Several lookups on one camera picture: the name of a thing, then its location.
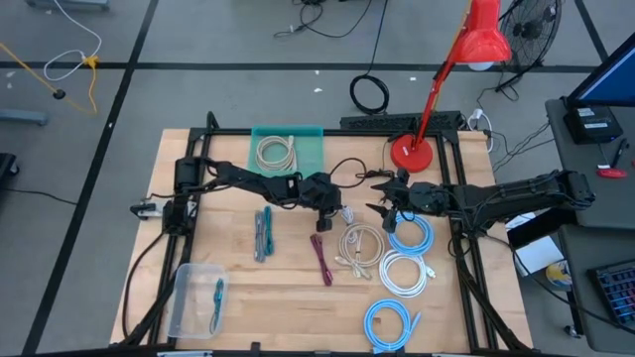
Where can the black mini computer box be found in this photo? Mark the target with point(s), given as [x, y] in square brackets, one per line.
[593, 130]

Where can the red desk lamp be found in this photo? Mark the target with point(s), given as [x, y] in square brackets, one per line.
[478, 42]

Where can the black keyboard with coloured keys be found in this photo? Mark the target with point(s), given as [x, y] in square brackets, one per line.
[620, 292]

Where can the white wall charger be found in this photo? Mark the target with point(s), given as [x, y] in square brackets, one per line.
[477, 115]

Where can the black round floor plug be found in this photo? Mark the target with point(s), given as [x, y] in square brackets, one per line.
[59, 93]

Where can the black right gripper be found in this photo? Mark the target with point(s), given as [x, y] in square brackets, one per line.
[421, 198]

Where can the black floor fan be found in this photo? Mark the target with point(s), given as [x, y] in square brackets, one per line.
[531, 27]

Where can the black pen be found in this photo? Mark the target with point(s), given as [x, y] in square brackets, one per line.
[620, 153]

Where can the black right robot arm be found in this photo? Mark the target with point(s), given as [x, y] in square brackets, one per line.
[521, 196]

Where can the grey desk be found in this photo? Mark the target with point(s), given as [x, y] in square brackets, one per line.
[595, 243]
[615, 208]

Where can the grey metal furniture foot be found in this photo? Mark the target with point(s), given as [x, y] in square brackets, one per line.
[22, 117]
[67, 4]

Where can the black computer monitor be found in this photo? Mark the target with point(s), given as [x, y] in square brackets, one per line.
[612, 79]

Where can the yellow blue round object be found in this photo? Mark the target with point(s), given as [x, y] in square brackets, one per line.
[559, 275]

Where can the black table clamp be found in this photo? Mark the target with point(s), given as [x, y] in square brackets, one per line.
[255, 348]

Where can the teal plastic bin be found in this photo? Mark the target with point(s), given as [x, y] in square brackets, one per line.
[310, 158]

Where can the black aluminium table frame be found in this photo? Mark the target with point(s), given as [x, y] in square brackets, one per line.
[357, 133]

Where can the clear plastic container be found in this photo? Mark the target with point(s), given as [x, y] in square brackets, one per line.
[191, 297]

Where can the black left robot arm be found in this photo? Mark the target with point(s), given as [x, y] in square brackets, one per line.
[238, 176]

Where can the white paper sheet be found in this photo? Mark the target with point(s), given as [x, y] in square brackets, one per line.
[523, 220]
[538, 255]

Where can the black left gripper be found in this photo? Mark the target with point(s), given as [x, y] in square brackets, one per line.
[320, 193]

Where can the black power strip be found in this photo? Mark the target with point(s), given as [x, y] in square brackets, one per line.
[377, 121]

